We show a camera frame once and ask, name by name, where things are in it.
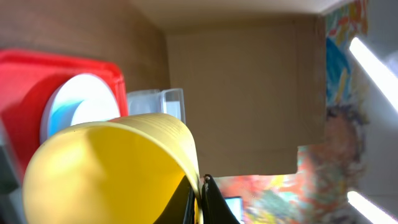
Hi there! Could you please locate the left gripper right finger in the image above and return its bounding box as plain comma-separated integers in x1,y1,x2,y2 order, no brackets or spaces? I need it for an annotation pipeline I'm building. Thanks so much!
201,174,239,224

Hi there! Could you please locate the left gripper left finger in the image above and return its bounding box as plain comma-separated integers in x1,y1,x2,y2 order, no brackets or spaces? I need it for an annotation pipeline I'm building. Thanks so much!
154,176,195,224

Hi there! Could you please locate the yellow plastic cup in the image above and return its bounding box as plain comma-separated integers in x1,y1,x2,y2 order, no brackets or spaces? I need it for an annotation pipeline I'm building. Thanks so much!
22,113,201,223

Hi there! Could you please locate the light blue bowl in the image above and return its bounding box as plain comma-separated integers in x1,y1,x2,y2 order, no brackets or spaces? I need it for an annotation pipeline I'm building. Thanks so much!
47,101,83,138

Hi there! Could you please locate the grey plastic dishwasher rack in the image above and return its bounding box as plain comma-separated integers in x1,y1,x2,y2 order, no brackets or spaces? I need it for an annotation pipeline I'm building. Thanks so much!
1,121,27,224

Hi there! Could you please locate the clear plastic bin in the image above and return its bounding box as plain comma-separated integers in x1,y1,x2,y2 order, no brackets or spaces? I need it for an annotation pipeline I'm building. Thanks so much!
127,88,186,124

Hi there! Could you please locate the brown cardboard panel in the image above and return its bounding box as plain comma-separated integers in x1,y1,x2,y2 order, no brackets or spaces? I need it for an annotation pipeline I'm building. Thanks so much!
167,16,326,177

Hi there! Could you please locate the light blue plate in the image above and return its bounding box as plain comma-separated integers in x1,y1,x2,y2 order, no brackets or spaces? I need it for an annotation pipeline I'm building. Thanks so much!
40,73,121,143

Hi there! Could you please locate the red plastic tray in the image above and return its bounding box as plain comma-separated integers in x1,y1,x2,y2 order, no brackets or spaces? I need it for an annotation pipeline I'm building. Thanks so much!
1,49,128,177

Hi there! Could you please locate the colourful wall poster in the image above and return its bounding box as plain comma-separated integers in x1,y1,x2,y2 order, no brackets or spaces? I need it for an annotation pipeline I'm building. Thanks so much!
214,0,398,224

